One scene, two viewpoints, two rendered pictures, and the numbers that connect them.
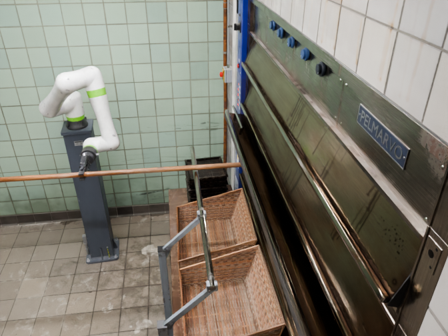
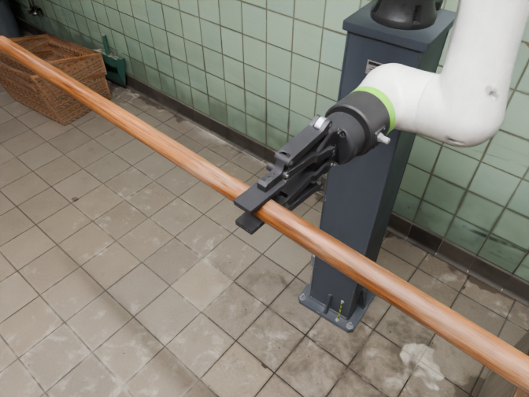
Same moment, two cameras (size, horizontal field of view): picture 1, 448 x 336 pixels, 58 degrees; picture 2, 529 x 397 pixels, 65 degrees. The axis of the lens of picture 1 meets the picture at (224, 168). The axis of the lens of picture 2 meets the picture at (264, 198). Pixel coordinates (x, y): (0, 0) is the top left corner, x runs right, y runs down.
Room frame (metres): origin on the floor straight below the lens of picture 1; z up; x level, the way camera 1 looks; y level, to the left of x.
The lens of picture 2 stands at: (1.73, 0.53, 1.59)
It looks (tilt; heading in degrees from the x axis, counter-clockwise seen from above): 45 degrees down; 48
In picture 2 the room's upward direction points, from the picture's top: straight up
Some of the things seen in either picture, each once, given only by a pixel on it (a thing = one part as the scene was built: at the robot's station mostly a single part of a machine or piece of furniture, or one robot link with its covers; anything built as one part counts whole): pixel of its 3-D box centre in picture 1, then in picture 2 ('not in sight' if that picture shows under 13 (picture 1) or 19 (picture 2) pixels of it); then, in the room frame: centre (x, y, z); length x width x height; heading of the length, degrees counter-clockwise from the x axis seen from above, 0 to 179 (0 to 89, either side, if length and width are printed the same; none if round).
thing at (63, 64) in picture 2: not in sight; (44, 58); (2.37, 3.37, 0.32); 0.56 x 0.49 x 0.28; 106
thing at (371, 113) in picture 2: (89, 155); (356, 126); (2.21, 0.84, 1.20); 0.12 x 0.06 x 0.09; 97
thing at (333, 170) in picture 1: (293, 109); not in sight; (1.50, -0.28, 1.80); 1.79 x 0.11 x 0.19; 8
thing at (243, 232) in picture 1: (213, 230); not in sight; (2.05, 0.07, 0.72); 0.56 x 0.49 x 0.28; 7
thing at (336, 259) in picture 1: (287, 165); not in sight; (1.50, -0.28, 1.54); 1.79 x 0.11 x 0.19; 8
